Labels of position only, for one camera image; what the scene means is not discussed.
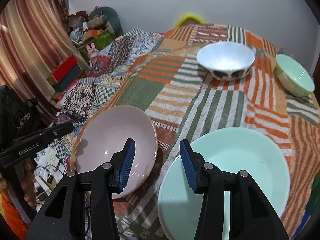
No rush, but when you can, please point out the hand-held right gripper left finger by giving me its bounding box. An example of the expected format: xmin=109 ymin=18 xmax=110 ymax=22
xmin=25 ymin=138 xmax=137 ymax=240

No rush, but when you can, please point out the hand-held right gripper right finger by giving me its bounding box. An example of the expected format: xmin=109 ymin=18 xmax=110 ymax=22
xmin=179 ymin=139 xmax=295 ymax=240

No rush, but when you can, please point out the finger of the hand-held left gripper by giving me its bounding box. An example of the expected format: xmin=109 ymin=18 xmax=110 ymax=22
xmin=11 ymin=122 xmax=75 ymax=147

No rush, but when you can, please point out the pink bowl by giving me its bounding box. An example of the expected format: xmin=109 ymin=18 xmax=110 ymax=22
xmin=70 ymin=105 xmax=158 ymax=200

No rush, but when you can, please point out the green plate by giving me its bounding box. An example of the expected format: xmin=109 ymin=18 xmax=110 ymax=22
xmin=158 ymin=127 xmax=291 ymax=240

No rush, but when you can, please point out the white bowl with brown spots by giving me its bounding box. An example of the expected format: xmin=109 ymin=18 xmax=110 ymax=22
xmin=196 ymin=42 xmax=256 ymax=81

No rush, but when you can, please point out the green bowl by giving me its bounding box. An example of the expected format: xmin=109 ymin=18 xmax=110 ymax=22
xmin=275 ymin=54 xmax=315 ymax=97

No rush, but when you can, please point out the person's left forearm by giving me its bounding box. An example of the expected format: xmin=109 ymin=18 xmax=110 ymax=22
xmin=0 ymin=192 xmax=27 ymax=240

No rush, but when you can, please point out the person's left hand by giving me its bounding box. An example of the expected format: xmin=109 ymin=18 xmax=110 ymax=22
xmin=20 ymin=160 xmax=37 ymax=207

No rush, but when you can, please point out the dark blue box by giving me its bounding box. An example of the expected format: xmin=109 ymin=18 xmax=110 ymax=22
xmin=52 ymin=65 xmax=82 ymax=92

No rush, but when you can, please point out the patterned patchwork quilt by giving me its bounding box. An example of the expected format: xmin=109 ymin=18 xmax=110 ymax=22
xmin=37 ymin=27 xmax=163 ymax=165

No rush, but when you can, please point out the red box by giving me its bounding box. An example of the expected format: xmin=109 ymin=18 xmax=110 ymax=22
xmin=46 ymin=55 xmax=78 ymax=84

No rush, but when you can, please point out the orange green striped blanket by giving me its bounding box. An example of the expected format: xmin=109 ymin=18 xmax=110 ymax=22
xmin=72 ymin=24 xmax=320 ymax=240

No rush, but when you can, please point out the pink rabbit toy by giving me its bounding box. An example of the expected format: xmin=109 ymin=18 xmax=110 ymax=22
xmin=86 ymin=44 xmax=99 ymax=67

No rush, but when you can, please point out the pink brown curtain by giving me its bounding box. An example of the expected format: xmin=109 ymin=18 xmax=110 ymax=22
xmin=0 ymin=0 xmax=70 ymax=125

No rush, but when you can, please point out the green cardboard box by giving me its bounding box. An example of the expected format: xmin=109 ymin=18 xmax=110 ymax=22
xmin=77 ymin=30 xmax=117 ymax=60

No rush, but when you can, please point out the orange box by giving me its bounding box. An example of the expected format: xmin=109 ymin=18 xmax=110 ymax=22
xmin=82 ymin=29 xmax=104 ymax=40

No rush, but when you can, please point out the pile of assorted knickknacks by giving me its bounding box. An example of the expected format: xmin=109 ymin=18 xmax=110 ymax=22
xmin=64 ymin=10 xmax=90 ymax=43

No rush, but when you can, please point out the tangle of cables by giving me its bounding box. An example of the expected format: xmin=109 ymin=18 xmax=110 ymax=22
xmin=34 ymin=147 xmax=92 ymax=230

